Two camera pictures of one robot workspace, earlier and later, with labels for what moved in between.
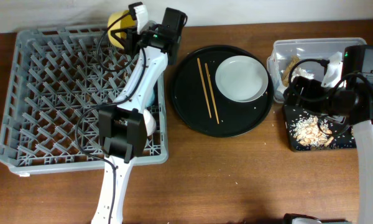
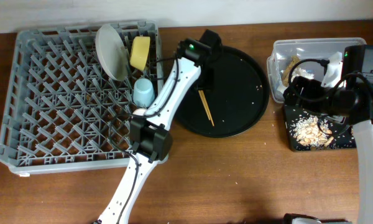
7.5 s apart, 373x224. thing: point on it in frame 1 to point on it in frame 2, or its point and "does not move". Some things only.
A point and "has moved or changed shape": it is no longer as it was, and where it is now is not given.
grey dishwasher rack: x=57 y=79 does not move
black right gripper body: x=313 y=89 does not move
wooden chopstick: x=211 y=91 to x=207 y=107
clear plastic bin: x=286 y=52 does not move
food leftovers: x=311 y=131 does not move
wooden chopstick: x=204 y=87 has moved or changed shape
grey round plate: x=242 y=78 to x=112 y=52
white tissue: x=299 y=72 does not move
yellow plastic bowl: x=127 y=22 has moved or changed shape
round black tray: x=198 y=102 does not move
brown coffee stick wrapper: x=294 y=61 does not move
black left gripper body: x=137 y=41 to x=208 y=81
